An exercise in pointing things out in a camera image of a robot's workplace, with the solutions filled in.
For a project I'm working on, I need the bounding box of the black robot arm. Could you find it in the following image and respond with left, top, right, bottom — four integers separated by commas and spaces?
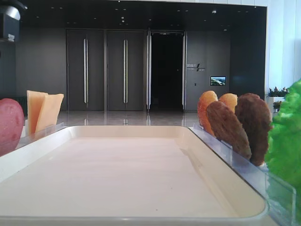
0, 0, 28, 42

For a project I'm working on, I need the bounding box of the brown meat patty near tray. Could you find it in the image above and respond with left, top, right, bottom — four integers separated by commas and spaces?
206, 101, 252, 160

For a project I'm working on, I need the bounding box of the yellow cheese slice front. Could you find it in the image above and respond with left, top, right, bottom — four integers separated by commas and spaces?
35, 94, 64, 133

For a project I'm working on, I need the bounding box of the yellow cheese slice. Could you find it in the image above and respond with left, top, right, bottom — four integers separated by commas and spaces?
27, 90, 48, 135
35, 94, 64, 133

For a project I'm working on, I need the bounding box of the brown meat patty outer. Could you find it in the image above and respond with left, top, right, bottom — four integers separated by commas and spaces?
235, 93, 271, 166

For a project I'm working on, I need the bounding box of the yellow cheese slice back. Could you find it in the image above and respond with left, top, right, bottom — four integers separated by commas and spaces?
27, 90, 48, 135

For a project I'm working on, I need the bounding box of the green lettuce leaf near tray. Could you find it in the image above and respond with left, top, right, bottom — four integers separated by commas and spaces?
265, 81, 301, 193

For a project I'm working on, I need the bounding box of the bun slice near tray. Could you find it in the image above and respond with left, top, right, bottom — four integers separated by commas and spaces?
197, 90, 218, 137

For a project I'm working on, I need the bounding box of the dark double door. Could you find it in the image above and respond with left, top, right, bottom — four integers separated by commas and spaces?
66, 29, 146, 111

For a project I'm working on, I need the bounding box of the bun slice outer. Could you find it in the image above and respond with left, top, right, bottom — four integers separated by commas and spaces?
219, 93, 238, 113

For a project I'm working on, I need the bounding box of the cream rectangular tray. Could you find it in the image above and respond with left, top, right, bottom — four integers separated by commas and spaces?
0, 126, 269, 226

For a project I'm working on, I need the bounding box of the potted plants white planter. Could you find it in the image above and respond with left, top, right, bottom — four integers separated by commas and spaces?
267, 87, 289, 113

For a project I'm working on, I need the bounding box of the clear long strip left side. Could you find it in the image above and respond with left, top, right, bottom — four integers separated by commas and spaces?
16, 120, 66, 149

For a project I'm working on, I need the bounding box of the clear long strip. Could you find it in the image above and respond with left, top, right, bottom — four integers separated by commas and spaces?
191, 124, 298, 226
16, 120, 66, 149

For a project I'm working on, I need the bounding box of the clear long strip right side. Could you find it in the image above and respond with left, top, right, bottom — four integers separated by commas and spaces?
191, 124, 298, 226

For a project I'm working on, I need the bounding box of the wall display screen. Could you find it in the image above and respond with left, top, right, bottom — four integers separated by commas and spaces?
210, 76, 226, 86

